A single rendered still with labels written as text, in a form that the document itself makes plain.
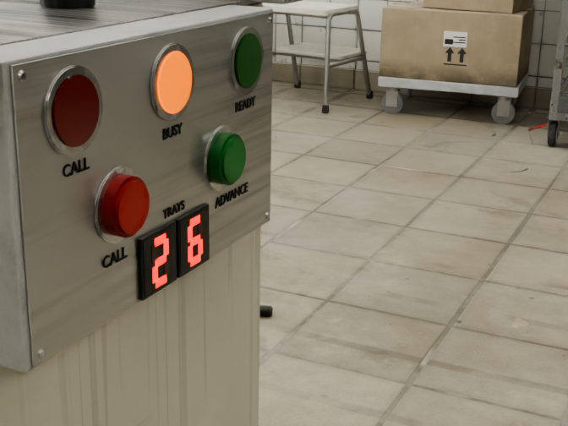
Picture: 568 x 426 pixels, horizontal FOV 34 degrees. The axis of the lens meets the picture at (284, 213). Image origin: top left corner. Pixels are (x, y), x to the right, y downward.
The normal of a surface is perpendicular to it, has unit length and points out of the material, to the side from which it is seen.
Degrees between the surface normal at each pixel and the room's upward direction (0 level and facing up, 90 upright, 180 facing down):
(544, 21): 90
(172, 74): 90
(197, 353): 90
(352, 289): 0
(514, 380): 0
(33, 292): 90
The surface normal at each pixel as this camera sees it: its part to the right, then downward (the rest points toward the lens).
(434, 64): -0.36, 0.33
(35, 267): 0.90, 0.15
